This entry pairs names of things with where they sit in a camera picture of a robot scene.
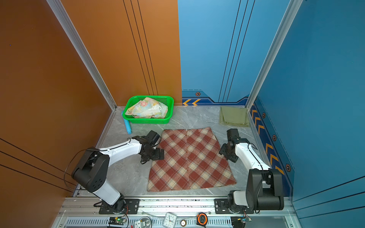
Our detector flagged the cream yellow cloth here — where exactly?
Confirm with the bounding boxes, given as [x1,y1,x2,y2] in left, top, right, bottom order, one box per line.
[125,97,168,119]

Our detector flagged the olive green skirt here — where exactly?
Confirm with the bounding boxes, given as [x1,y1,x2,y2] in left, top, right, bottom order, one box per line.
[219,106,250,127]

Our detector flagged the red plaid skirt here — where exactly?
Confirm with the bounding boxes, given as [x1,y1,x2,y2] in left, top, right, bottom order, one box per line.
[147,127,237,192]

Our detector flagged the white square clock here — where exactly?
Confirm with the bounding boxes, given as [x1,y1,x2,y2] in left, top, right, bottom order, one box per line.
[163,212,177,228]

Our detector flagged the orange black tape measure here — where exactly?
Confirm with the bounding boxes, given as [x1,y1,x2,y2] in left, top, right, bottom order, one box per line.
[196,213,208,228]

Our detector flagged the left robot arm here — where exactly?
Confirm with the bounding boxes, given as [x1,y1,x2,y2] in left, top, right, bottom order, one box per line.
[71,131,164,214]

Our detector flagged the green circuit board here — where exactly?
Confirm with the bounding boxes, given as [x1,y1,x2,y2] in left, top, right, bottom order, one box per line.
[107,217,129,228]

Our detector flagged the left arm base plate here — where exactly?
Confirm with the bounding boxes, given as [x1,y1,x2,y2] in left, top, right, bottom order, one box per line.
[94,199,140,215]

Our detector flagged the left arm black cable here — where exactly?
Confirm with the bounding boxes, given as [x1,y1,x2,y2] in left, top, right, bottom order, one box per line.
[63,148,92,190]

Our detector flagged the light blue tube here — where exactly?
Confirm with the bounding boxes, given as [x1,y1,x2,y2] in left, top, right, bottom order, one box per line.
[121,112,132,135]

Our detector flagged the right small circuit board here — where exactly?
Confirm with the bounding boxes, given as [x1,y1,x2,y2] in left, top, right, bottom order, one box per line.
[238,216,252,224]

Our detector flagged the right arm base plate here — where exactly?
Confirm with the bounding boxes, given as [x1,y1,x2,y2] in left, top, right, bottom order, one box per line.
[214,198,254,214]

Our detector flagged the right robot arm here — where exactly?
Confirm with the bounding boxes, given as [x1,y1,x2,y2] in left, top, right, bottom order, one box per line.
[219,129,284,214]

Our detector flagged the white power plug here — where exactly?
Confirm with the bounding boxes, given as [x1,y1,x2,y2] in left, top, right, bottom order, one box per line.
[134,220,144,228]

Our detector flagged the small tape roll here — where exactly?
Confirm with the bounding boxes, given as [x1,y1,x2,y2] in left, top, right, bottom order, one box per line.
[180,219,187,227]

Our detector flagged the green plastic basket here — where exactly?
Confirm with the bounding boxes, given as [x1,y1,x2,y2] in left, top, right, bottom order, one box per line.
[123,96,174,124]

